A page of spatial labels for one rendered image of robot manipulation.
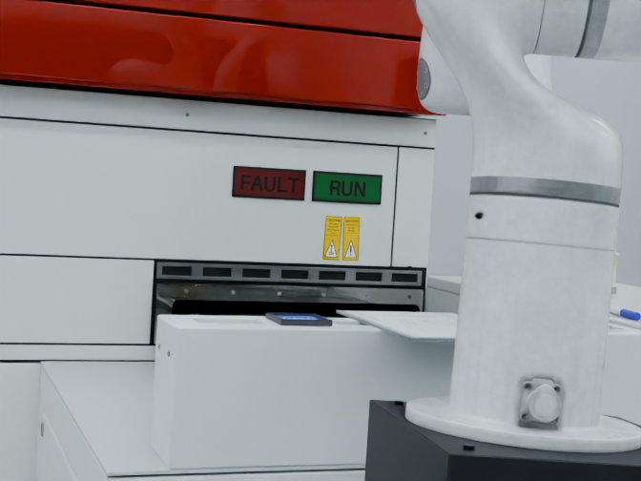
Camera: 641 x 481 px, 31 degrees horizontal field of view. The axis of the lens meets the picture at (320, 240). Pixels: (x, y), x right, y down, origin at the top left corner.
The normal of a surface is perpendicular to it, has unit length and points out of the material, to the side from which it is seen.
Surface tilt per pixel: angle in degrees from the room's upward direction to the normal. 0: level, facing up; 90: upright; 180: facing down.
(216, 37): 90
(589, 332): 89
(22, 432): 90
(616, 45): 148
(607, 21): 123
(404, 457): 90
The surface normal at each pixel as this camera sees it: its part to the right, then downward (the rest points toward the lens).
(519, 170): -0.54, -0.04
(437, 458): -0.98, -0.05
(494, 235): -0.72, -0.07
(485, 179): -0.88, -0.08
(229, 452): 0.33, 0.07
